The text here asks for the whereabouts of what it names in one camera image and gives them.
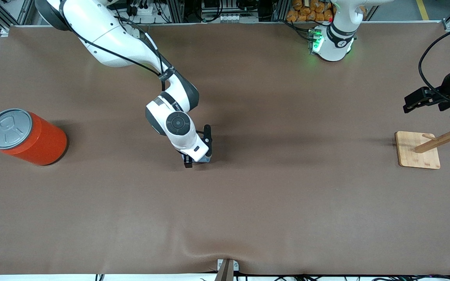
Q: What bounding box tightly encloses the white power strip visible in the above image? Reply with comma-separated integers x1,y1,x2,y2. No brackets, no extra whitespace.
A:
129,3,166,17

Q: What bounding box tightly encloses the orange can with grey lid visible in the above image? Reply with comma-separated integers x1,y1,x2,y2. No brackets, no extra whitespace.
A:
0,108,68,167

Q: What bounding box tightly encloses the orange snack bag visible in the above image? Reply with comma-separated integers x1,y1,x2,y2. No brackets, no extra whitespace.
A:
286,0,335,23

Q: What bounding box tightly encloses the brown camera pole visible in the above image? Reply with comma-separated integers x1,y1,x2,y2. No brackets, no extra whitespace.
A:
214,260,234,281

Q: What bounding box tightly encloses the brown table cover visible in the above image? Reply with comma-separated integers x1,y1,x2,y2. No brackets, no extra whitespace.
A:
0,21,450,276

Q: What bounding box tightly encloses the grey metal bracket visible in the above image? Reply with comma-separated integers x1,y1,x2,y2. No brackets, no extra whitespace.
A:
217,259,239,272

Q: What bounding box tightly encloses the wooden cup stand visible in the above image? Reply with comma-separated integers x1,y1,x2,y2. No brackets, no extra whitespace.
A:
395,117,450,170

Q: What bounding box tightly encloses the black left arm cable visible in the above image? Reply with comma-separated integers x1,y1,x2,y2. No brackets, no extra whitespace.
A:
418,23,450,104

